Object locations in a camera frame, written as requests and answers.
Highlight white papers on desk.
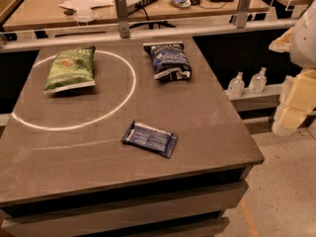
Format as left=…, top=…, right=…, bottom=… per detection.
left=59, top=0, right=115, bottom=10

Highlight blue rxbar wrapper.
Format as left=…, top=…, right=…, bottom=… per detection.
left=121, top=120, right=178, bottom=158

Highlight dark blue chip bag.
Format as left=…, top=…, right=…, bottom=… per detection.
left=143, top=41, right=192, bottom=82

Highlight wooden back desk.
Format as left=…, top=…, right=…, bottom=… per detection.
left=2, top=0, right=275, bottom=32

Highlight grey metal post left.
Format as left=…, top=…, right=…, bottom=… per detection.
left=115, top=0, right=130, bottom=39

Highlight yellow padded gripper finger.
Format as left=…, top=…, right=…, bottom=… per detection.
left=272, top=69, right=316, bottom=136

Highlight blue white face mask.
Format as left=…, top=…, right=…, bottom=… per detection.
left=170, top=0, right=191, bottom=8

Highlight grey metal post right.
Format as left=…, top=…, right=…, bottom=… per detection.
left=234, top=0, right=251, bottom=29

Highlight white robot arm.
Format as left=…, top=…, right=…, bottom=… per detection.
left=269, top=1, right=316, bottom=135

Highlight clear sanitizer bottle left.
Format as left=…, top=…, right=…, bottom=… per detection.
left=227, top=72, right=245, bottom=98

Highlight green jalapeno chip bag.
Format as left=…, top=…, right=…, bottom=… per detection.
left=43, top=46, right=95, bottom=94

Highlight grey metal post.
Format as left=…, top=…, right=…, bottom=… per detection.
left=115, top=0, right=130, bottom=39
left=234, top=0, right=251, bottom=29

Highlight clear plastic lid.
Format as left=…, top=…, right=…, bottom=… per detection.
left=73, top=8, right=97, bottom=23

